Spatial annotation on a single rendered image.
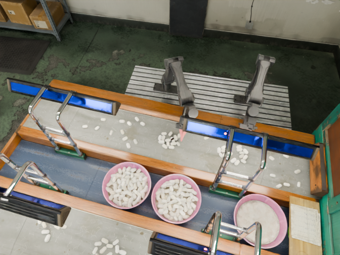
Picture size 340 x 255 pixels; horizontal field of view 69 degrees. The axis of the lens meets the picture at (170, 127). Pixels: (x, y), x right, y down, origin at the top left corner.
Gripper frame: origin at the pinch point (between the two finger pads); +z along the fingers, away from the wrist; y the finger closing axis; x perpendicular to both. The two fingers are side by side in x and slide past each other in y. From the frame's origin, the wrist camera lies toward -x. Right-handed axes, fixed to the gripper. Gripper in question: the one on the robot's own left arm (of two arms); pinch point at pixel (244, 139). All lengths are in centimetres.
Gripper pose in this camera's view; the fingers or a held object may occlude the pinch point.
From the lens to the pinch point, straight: 153.6
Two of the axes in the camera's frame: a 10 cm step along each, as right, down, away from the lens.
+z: -2.0, 9.7, 1.3
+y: 9.7, 2.2, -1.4
